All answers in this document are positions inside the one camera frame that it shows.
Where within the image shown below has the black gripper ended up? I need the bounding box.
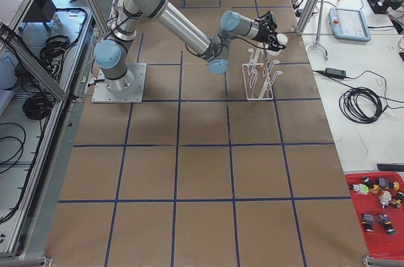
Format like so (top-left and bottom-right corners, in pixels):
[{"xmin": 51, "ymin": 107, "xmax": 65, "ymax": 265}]
[{"xmin": 254, "ymin": 11, "xmax": 286, "ymax": 51}]

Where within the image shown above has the white ikea cup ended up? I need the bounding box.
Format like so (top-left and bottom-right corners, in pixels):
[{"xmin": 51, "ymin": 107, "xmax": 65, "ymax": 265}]
[{"xmin": 268, "ymin": 33, "xmax": 288, "ymax": 56}]

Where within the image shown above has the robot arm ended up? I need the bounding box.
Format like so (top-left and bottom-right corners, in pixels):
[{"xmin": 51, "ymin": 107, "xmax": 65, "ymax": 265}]
[{"xmin": 94, "ymin": 0, "xmax": 288, "ymax": 92}]

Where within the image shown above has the black power adapter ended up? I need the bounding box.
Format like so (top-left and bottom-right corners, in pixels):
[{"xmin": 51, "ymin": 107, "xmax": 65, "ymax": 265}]
[{"xmin": 324, "ymin": 68, "xmax": 347, "ymax": 80}]

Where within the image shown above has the teach pendant tablet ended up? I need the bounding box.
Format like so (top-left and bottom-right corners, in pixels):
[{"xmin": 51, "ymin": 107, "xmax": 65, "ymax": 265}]
[{"xmin": 328, "ymin": 8, "xmax": 371, "ymax": 42}]

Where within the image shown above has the red parts tray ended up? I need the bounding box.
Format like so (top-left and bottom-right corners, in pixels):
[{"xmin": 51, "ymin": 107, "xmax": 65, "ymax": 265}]
[{"xmin": 345, "ymin": 171, "xmax": 403, "ymax": 260}]

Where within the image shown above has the white wire cup rack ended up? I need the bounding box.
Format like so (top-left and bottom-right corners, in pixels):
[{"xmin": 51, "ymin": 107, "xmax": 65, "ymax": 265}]
[{"xmin": 242, "ymin": 44, "xmax": 283, "ymax": 101}]

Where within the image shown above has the coiled black cable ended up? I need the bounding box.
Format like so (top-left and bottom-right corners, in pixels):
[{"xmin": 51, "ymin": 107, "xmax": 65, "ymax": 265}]
[{"xmin": 339, "ymin": 86, "xmax": 391, "ymax": 124}]

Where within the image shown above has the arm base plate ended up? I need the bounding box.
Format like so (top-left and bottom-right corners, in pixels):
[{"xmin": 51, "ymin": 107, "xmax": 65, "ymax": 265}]
[
  {"xmin": 92, "ymin": 63, "xmax": 147, "ymax": 104},
  {"xmin": 111, "ymin": 0, "xmax": 125, "ymax": 17}
]

